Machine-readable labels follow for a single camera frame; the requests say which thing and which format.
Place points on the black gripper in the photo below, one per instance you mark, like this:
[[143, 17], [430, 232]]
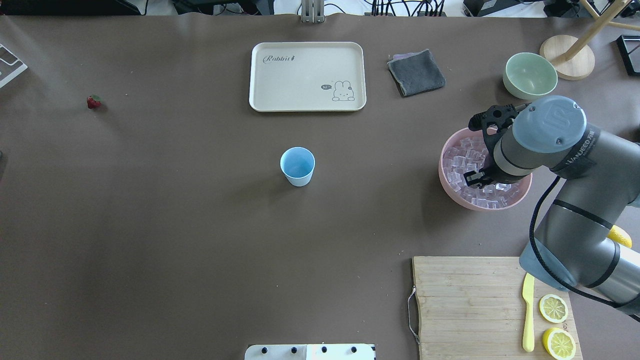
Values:
[[492, 175]]

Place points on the light blue plastic cup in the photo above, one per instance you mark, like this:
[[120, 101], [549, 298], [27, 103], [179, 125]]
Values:
[[297, 165]]

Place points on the red strawberry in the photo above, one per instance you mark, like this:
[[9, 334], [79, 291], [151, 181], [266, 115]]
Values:
[[93, 102]]

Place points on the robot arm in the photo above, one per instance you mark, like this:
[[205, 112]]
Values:
[[596, 178]]

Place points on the pink bowl of ice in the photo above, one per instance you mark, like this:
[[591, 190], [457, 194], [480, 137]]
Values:
[[465, 151]]

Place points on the green ceramic bowl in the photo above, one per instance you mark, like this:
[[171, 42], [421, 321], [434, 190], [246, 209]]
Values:
[[529, 76]]

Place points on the yellow plastic knife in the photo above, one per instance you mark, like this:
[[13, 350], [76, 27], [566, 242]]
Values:
[[527, 293]]

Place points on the grey folded cloth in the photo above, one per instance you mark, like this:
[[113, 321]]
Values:
[[416, 72]]

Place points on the wooden cutting board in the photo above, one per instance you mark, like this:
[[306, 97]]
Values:
[[471, 308]]

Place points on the wooden glass holder stand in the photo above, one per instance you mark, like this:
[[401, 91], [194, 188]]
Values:
[[571, 57]]

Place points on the yellow lemon far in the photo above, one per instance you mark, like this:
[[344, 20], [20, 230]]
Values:
[[620, 236]]

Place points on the lemon slice upper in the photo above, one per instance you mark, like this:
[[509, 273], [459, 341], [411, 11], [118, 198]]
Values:
[[553, 308]]

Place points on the lemon half lower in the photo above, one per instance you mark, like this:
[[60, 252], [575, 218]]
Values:
[[559, 344]]

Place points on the black glass tray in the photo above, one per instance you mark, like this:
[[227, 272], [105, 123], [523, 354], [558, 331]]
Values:
[[628, 47]]

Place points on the cream rabbit serving tray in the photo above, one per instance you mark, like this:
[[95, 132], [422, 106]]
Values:
[[307, 76]]

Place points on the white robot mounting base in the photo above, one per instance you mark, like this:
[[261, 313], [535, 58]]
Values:
[[312, 351]]

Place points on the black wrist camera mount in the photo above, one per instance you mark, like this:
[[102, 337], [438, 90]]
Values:
[[494, 122]]

